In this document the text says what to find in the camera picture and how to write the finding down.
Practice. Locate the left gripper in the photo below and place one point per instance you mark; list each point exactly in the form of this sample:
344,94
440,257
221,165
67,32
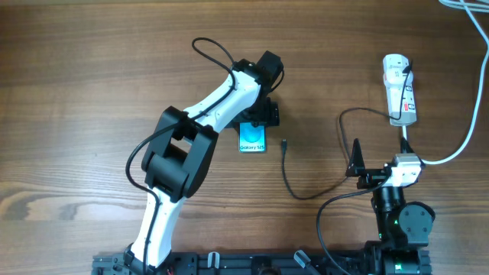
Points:
269,114

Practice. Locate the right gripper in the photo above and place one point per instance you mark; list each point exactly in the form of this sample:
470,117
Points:
357,168

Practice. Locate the Galaxy S25 smartphone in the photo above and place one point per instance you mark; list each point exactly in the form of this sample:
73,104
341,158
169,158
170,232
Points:
251,139

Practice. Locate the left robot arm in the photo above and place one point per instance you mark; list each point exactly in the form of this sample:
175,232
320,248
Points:
179,152

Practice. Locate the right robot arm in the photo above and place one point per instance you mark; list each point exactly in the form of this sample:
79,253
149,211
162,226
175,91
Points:
403,227

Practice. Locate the white charger plug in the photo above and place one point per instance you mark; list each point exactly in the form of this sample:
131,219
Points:
398,75

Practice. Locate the white power strip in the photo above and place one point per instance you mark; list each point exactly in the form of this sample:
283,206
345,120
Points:
401,104

